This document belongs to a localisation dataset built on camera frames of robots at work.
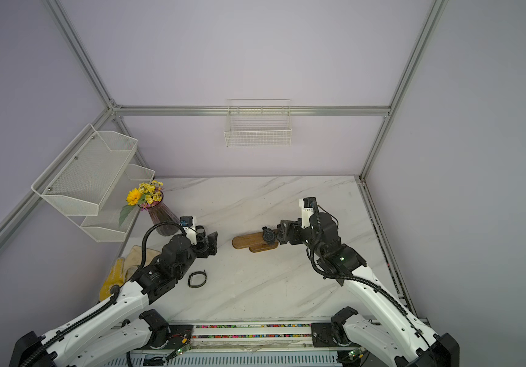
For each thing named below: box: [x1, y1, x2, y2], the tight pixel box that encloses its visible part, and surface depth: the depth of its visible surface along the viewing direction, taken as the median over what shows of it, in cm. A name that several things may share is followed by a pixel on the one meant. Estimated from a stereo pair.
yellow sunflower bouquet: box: [118, 180, 165, 228], surface depth 83 cm
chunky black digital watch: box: [262, 226, 276, 246], surface depth 90 cm
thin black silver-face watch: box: [187, 269, 208, 289], surface depth 87 cm
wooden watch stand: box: [231, 231, 279, 253], surface depth 90 cm
